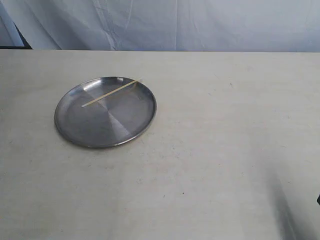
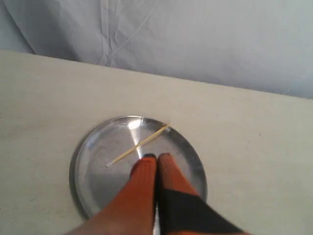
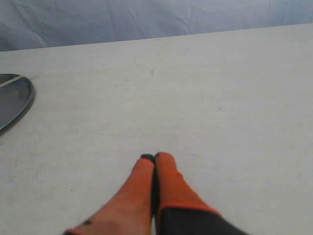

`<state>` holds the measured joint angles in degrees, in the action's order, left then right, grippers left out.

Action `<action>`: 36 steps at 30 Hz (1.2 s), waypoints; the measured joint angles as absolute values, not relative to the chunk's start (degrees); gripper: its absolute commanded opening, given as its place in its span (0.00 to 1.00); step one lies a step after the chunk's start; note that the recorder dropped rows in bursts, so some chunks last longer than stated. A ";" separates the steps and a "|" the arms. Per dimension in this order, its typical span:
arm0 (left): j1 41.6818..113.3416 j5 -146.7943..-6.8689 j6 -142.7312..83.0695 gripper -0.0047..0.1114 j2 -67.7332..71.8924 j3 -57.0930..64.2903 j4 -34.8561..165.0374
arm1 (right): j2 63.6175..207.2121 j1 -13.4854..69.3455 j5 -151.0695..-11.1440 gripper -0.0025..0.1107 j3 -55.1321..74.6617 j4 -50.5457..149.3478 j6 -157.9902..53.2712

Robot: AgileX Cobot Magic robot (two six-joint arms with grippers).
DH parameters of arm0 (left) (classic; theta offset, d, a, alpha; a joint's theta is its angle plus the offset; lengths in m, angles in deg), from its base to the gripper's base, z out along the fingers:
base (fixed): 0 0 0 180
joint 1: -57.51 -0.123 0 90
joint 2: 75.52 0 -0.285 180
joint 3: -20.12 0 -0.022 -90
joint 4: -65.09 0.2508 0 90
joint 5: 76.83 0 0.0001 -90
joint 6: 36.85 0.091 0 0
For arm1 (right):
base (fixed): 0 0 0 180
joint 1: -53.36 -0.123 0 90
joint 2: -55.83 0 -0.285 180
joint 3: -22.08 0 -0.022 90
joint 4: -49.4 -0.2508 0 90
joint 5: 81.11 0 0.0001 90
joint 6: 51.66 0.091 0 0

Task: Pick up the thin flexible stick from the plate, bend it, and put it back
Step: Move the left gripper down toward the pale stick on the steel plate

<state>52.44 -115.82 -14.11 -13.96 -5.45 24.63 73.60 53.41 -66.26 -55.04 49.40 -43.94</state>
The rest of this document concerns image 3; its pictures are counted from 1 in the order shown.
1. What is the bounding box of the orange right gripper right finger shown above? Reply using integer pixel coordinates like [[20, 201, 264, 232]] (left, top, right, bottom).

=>
[[155, 152, 246, 235]]

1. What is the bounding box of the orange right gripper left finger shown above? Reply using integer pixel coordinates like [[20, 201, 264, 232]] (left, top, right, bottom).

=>
[[64, 154, 155, 235]]

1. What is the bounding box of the round metal plate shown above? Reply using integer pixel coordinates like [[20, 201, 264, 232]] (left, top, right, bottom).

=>
[[0, 73, 36, 135]]

